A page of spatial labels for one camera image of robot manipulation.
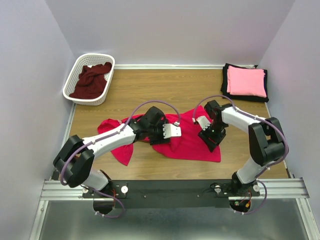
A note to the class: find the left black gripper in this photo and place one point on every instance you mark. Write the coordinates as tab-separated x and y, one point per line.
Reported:
160	140

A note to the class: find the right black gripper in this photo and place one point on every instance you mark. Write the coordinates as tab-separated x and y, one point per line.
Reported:
204	135

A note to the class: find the crimson red t shirt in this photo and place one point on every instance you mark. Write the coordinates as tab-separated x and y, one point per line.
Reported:
187	147

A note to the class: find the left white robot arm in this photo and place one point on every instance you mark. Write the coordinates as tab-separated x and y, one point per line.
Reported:
74	162

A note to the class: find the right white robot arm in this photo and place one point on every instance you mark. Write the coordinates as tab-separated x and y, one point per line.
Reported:
267	143

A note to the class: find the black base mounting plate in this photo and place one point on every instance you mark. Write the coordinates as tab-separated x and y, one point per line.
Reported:
194	193

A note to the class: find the folded black t shirt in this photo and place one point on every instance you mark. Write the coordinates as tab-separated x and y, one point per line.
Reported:
223	88

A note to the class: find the folded pink t shirt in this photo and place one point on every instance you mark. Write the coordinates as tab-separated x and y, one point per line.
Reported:
246	82

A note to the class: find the dark maroon t shirt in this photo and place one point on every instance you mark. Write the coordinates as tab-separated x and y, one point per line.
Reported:
91	82

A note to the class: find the white plastic laundry basket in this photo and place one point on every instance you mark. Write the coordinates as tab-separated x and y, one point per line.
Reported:
88	59

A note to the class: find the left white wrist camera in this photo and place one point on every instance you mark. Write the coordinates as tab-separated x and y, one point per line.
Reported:
171	131

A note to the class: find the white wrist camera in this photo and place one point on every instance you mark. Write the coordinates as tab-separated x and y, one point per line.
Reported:
203	122
171	131

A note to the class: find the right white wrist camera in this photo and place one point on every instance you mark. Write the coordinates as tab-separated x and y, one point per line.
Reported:
203	122

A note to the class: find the aluminium frame rail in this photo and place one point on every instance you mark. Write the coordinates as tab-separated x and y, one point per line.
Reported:
282	188

